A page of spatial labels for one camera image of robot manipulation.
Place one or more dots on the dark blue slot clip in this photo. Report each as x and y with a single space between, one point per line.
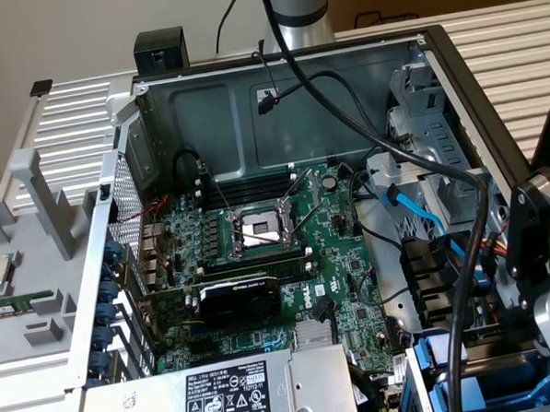
104 314
107 291
99 363
113 250
109 271
102 338

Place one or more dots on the silver disk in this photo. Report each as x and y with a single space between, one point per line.
434 352

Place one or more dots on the black graphics card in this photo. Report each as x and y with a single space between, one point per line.
234 305

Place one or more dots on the grey plastic parts rack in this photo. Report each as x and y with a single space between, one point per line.
38 274

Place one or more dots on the green motherboard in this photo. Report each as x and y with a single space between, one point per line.
333 258

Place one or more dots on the thin metal locking lever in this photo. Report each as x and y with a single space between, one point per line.
216 190
258 238

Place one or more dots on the silver CPU socket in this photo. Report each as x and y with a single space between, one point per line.
253 223

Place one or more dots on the small black end cap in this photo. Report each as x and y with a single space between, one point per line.
41 87

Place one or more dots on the black plastic block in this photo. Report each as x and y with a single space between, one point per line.
160 41

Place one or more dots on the silver power supply unit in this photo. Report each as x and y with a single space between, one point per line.
174 396

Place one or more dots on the silver metal drive cage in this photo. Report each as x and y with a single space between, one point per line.
418 115

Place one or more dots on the green RAM stick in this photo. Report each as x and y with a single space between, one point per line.
8 308

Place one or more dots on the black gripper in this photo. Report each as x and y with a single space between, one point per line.
526 248

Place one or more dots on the silver chipset heatsink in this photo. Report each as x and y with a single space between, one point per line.
313 335

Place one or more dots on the open grey PC case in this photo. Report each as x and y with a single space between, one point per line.
206 126

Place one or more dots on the black RAM slot white latch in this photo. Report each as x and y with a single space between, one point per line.
237 194
289 260
237 181
290 273

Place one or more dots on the silver coin battery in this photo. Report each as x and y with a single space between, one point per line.
330 182

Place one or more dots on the metal socket cover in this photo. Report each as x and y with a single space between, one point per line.
312 185

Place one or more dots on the blue disk carrier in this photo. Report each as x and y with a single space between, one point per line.
477 394

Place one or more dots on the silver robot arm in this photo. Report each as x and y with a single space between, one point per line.
312 40

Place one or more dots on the blue expansion slot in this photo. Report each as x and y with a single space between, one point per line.
198 331

